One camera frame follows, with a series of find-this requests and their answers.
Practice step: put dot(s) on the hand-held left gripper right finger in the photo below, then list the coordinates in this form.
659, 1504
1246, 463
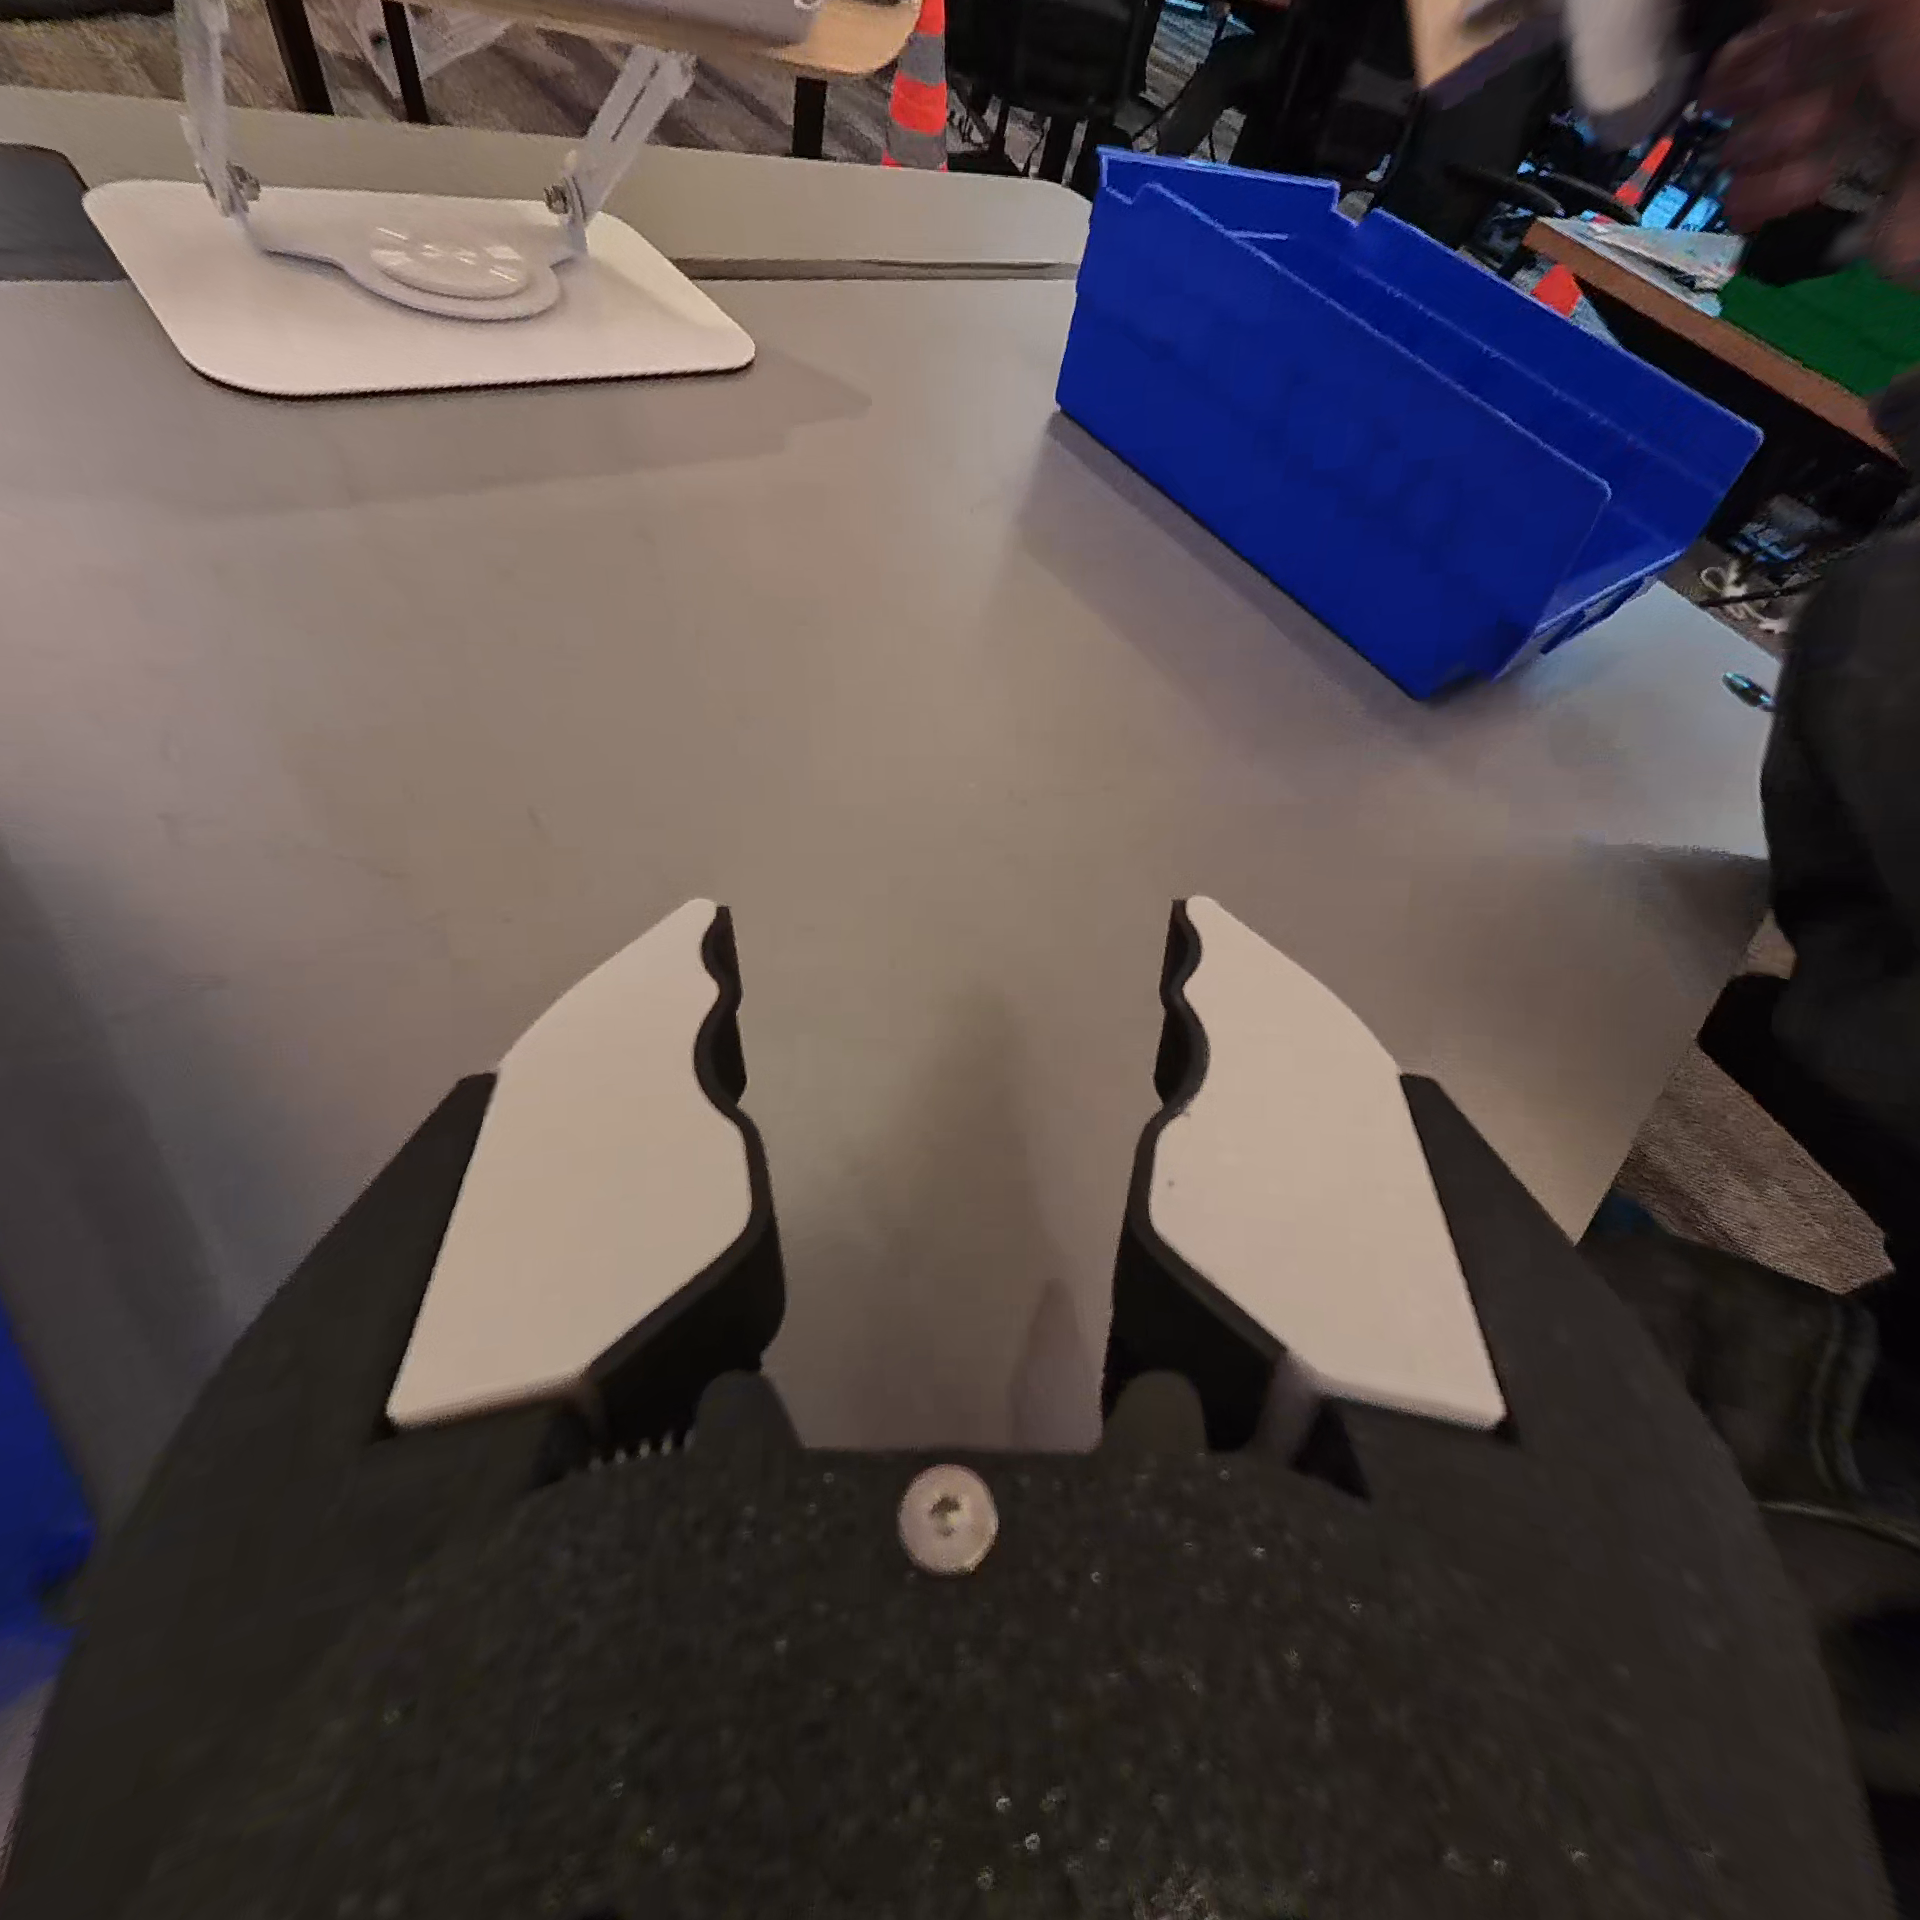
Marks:
1321, 1215

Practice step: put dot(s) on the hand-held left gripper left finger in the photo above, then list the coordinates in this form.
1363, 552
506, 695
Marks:
586, 1200

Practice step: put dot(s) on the blue plastic bin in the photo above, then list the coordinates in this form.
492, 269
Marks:
1321, 434
37, 1470

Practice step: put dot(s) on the grey desk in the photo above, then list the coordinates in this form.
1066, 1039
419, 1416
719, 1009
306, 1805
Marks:
750, 676

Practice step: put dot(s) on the person's right hand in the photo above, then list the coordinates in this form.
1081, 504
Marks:
1830, 119

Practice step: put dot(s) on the wooden table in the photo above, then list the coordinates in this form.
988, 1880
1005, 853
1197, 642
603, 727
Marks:
1681, 306

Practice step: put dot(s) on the green box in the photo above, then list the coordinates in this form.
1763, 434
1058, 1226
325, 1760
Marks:
1830, 330

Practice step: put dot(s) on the person's body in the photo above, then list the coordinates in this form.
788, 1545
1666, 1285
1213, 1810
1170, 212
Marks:
1770, 1381

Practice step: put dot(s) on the black office chair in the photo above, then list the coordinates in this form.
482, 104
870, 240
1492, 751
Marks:
1050, 61

